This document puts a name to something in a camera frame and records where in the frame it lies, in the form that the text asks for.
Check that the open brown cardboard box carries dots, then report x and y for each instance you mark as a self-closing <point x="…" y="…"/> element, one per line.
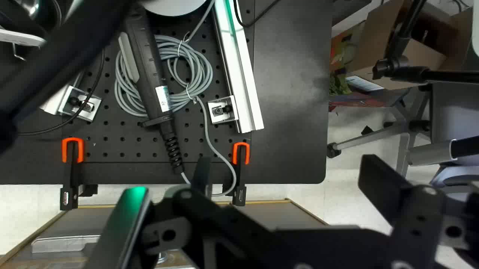
<point x="434" y="54"/>

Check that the wooden toy kitchen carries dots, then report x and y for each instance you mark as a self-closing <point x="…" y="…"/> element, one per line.
<point x="65" y="229"/>

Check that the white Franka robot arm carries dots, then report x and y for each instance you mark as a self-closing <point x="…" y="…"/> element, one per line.
<point x="172" y="4"/>

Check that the long aluminium extrusion rail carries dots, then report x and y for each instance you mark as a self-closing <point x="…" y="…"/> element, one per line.
<point x="240" y="75"/>

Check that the silver corner bracket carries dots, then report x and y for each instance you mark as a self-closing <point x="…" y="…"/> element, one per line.
<point x="222" y="111"/>

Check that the orange black bar clamp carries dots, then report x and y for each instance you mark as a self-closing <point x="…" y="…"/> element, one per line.
<point x="241" y="151"/>
<point x="72" y="149"/>

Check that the short aluminium rail with bracket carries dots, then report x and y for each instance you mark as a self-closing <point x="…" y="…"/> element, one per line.
<point x="75" y="102"/>

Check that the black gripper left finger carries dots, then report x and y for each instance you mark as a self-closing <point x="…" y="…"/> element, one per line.
<point x="125" y="218"/>

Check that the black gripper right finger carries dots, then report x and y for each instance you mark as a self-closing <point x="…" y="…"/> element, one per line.
<point x="413" y="218"/>

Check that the grey office chair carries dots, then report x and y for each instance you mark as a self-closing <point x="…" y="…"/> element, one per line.
<point x="449" y="114"/>

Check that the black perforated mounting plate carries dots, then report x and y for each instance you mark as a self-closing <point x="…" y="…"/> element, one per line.
<point x="125" y="149"/>

